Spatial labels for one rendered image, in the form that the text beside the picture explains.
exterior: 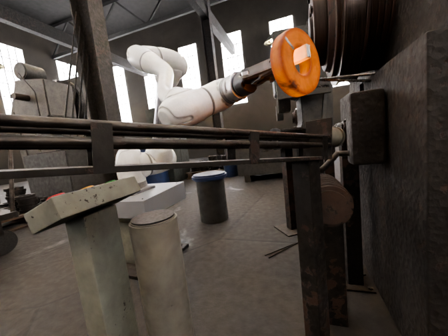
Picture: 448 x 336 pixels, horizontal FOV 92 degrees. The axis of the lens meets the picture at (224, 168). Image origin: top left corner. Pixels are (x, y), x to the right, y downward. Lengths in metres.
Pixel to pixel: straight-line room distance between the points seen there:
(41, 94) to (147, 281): 5.55
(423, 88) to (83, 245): 0.87
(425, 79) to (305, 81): 0.25
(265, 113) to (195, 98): 10.56
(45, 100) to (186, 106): 5.27
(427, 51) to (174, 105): 0.61
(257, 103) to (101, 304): 11.00
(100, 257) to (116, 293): 0.12
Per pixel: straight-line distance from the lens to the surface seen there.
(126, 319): 0.79
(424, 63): 0.68
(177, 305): 0.65
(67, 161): 3.42
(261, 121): 11.23
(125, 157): 1.37
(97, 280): 0.68
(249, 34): 12.30
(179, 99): 0.69
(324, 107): 4.01
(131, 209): 1.23
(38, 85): 6.02
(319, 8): 1.06
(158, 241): 0.56
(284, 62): 0.54
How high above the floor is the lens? 0.69
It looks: 7 degrees down
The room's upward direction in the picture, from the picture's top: 7 degrees counter-clockwise
